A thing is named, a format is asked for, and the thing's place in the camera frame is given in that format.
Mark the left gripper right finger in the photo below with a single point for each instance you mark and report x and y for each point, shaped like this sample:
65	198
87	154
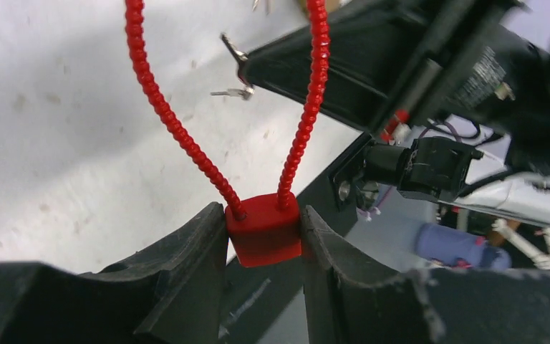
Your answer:
352	298

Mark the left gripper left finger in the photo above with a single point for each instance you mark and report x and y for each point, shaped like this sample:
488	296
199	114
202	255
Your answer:
168	292

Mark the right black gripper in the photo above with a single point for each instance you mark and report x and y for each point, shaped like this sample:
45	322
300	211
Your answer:
410	55

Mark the red cable padlock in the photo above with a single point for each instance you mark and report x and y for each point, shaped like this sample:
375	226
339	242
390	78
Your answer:
263	229

